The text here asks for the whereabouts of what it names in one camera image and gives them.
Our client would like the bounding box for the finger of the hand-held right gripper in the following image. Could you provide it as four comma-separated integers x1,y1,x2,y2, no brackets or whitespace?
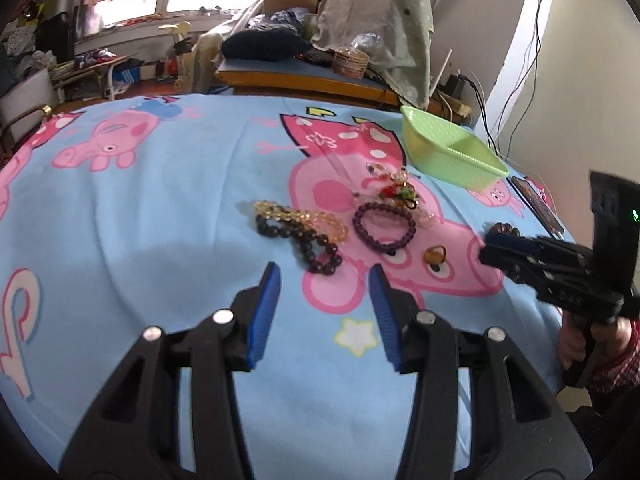
478,245,592,307
486,232,594,262

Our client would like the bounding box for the brown walnut bead bracelet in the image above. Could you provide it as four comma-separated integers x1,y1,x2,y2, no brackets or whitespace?
484,222,522,241

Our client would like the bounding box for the colourful glass bead bracelet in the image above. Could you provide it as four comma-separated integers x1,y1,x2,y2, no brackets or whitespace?
378,180,422,210

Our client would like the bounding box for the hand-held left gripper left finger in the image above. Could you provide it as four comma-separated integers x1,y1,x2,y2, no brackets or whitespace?
59,261,282,480

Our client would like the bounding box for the round wicker box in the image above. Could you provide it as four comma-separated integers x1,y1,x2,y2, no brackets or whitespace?
331,47,370,78

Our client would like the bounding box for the purple bead bracelet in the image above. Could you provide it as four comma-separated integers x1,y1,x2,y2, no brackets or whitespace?
353,202,417,254

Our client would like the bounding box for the person's right forearm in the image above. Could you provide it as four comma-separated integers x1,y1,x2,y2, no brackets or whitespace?
585,320,640,413

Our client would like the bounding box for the black bead bracelet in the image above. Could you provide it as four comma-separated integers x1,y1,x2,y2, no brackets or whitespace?
255,214,344,276

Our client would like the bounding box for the blue cartoon pig blanket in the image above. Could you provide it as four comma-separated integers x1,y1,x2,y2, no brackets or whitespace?
0,92,576,480

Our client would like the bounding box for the white chair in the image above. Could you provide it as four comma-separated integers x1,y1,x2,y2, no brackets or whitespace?
0,67,58,147

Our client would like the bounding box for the wooden desk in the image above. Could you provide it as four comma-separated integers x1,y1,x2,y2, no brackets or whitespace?
215,55,473,126

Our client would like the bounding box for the black cable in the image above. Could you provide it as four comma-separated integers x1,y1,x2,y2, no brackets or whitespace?
460,0,553,161

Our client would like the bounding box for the dark smartphone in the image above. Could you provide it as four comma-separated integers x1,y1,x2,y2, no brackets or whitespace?
510,176,565,235

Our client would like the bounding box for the clear plastic bag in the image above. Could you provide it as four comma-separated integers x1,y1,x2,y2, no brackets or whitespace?
350,32,383,55

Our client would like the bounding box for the amber bead bracelet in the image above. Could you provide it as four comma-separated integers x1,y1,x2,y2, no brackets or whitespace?
253,200,348,243

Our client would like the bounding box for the beige power strip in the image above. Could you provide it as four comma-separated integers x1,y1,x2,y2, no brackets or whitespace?
440,92,473,122

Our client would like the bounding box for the grey-green dotted cloth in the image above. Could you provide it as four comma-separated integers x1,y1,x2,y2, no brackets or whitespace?
310,0,433,111

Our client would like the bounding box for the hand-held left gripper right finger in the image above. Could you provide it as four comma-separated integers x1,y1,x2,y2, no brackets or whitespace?
369,264,593,480

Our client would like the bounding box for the small school desk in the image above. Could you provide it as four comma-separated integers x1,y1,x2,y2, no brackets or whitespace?
50,54,137,102

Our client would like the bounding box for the dark cushion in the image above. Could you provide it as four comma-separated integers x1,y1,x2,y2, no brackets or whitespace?
221,29,313,63

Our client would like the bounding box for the person's right hand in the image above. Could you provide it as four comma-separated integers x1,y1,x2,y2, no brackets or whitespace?
557,310,635,369

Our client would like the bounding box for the blue patterned clothes pile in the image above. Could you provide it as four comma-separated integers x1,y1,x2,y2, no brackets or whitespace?
247,7,312,32

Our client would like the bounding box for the green plastic basket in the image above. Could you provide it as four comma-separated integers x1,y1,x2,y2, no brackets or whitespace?
400,105,510,192

